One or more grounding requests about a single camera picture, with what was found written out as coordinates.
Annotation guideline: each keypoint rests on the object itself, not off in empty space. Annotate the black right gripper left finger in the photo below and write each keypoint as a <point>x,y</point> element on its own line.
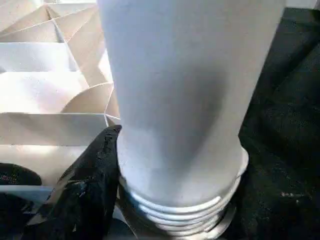
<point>82,195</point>

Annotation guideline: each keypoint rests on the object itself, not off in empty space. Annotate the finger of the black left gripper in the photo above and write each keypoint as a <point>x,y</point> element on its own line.
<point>17,175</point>
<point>12,220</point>

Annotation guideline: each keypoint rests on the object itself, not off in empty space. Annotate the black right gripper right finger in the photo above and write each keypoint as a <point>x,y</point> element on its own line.
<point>275,212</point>

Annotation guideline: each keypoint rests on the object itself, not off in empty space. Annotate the white plastic table top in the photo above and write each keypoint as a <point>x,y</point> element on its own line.
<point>37,82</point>

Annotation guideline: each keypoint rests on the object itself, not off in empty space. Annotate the white plastic table leg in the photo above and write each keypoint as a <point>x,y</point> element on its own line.
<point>175,87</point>

